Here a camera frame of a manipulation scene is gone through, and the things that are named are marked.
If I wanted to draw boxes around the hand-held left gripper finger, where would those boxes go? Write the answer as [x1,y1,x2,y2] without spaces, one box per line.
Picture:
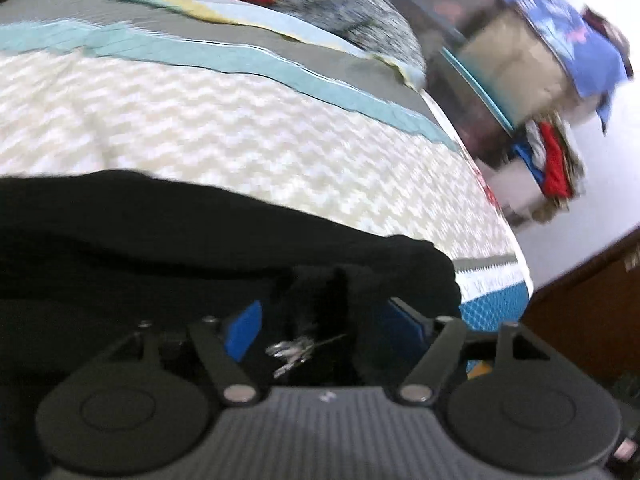
[387,297,551,407]

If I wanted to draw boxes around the black pants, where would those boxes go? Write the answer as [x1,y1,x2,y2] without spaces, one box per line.
[0,169,463,480]

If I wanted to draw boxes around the dark wooden furniture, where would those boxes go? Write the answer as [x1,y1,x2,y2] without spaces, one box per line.
[520,227,640,391]

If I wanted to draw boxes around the pile of colourful clothes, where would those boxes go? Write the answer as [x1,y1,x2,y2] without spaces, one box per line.
[510,119,587,213]

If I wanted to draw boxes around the patterned teal grey bedspread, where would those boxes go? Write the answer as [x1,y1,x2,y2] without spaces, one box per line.
[0,0,533,341]

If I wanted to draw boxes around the blue printed cloth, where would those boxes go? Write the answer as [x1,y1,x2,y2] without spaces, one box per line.
[495,0,635,133]

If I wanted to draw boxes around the floral patchwork quilt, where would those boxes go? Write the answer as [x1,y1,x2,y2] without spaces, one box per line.
[125,0,428,92]

